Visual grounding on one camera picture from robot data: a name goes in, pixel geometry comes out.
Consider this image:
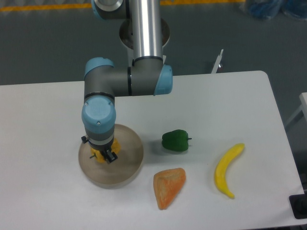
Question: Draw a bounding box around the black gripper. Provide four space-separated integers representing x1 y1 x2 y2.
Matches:
81 135 118 163

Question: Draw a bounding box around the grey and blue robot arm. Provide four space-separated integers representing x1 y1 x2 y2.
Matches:
82 0 173 163

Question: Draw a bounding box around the beige round plate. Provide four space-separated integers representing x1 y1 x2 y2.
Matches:
78 124 144 189

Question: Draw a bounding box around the green bell pepper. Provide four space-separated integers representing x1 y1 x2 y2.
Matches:
162 129 192 152

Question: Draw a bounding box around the orange triangular bread slice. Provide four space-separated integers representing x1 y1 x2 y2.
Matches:
153 168 186 210

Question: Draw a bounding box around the yellow banana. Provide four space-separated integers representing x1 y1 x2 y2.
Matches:
213 143 245 199

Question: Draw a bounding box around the black device at table edge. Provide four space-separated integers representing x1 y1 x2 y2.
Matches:
289 194 307 219

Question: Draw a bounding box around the white furniture at right edge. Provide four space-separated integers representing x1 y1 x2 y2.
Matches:
284 92 307 131

